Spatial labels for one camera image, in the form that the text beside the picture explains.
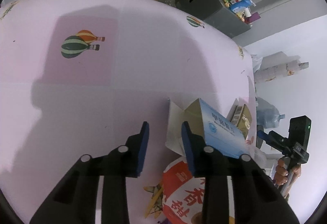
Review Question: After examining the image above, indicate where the blue water jug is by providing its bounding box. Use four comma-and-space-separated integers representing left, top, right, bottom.
256, 97, 285, 129

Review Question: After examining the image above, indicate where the blue detergent bottle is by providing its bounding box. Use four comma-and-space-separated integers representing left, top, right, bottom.
229, 0, 256, 14

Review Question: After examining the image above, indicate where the person right hand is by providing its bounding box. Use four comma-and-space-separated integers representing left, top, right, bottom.
273, 158, 301, 186

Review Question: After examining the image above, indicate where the red white snack bag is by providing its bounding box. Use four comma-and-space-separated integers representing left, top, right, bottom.
162, 156, 236, 224

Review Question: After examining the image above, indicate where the grey storage box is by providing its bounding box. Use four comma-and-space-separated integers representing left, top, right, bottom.
177, 0, 251, 38

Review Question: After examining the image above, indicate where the rolled wallpaper stack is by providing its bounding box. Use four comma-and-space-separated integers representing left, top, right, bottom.
254, 52, 309, 84

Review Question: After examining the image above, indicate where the pink bed sheet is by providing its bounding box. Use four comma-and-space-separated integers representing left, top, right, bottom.
1, 0, 254, 223

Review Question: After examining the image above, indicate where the blue white carton box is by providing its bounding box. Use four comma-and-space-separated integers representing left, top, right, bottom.
185, 99, 249, 158

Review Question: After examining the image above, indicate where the small brown carton box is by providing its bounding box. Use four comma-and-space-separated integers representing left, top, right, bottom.
227, 98, 253, 140

